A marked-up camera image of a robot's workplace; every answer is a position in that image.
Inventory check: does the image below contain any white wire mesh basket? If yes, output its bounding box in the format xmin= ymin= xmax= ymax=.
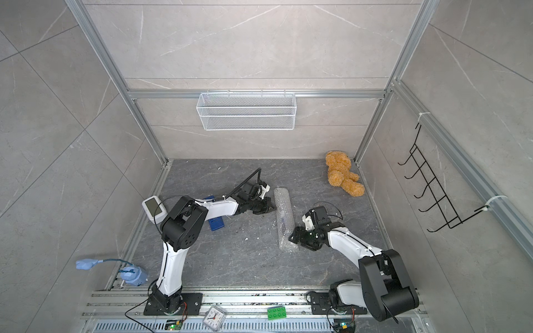
xmin=197 ymin=92 xmax=297 ymax=131

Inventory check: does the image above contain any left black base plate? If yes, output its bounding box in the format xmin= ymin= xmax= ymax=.
xmin=143 ymin=291 xmax=203 ymax=316

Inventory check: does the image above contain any aluminium frame post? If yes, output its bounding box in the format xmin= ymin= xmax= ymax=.
xmin=353 ymin=0 xmax=439 ymax=169

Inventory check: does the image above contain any blue tape dispenser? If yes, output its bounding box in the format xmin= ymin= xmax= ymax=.
xmin=207 ymin=202 xmax=226 ymax=231

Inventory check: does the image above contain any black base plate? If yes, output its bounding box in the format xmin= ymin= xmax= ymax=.
xmin=143 ymin=291 xmax=203 ymax=316
xmin=305 ymin=291 xmax=368 ymax=315

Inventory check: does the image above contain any black wire hook rack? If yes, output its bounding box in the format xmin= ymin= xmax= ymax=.
xmin=397 ymin=123 xmax=491 ymax=233

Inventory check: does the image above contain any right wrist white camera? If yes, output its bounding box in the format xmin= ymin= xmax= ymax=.
xmin=302 ymin=215 xmax=315 ymax=231

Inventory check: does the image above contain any clear bubble wrap sheet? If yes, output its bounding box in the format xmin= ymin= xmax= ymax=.
xmin=274 ymin=187 xmax=298 ymax=253

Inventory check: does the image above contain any tan teddy bear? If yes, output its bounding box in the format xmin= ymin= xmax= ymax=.
xmin=326 ymin=151 xmax=365 ymax=197

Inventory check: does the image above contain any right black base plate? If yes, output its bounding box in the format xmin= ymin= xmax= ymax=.
xmin=305 ymin=291 xmax=368 ymax=315

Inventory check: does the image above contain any small white analog clock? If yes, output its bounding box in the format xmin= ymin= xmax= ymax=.
xmin=203 ymin=306 xmax=226 ymax=332

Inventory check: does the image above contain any green toy brick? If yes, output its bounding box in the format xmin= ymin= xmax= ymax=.
xmin=267 ymin=306 xmax=287 ymax=321

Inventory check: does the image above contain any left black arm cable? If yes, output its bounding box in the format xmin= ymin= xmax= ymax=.
xmin=226 ymin=167 xmax=263 ymax=198

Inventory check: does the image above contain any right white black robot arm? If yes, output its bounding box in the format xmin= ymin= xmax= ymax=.
xmin=288 ymin=206 xmax=420 ymax=322

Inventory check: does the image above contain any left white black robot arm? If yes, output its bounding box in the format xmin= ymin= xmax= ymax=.
xmin=149 ymin=181 xmax=276 ymax=314

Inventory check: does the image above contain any wrist white camera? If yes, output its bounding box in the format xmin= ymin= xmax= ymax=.
xmin=302 ymin=215 xmax=315 ymax=231
xmin=258 ymin=182 xmax=270 ymax=200

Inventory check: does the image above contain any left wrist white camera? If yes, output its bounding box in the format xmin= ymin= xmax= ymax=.
xmin=258 ymin=182 xmax=270 ymax=200

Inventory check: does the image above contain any white digital timer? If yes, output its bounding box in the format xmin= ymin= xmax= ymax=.
xmin=142 ymin=196 xmax=168 ymax=225

